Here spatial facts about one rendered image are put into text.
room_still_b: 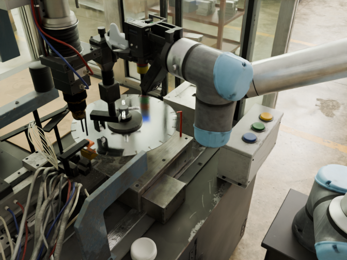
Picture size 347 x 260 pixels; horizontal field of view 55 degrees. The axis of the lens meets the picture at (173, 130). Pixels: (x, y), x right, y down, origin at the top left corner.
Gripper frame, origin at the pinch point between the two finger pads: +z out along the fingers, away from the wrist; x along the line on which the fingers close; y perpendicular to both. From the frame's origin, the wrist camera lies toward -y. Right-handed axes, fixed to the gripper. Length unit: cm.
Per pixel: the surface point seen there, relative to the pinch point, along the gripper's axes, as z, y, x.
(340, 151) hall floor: -24, -126, -169
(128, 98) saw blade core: 17.7, -30.6, -16.3
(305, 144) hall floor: -2, -126, -159
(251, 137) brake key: -23, -35, -32
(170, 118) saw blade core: -1.1, -30.7, -17.3
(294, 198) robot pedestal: -40, -51, -33
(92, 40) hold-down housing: 5.1, -0.7, 2.7
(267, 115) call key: -20, -35, -46
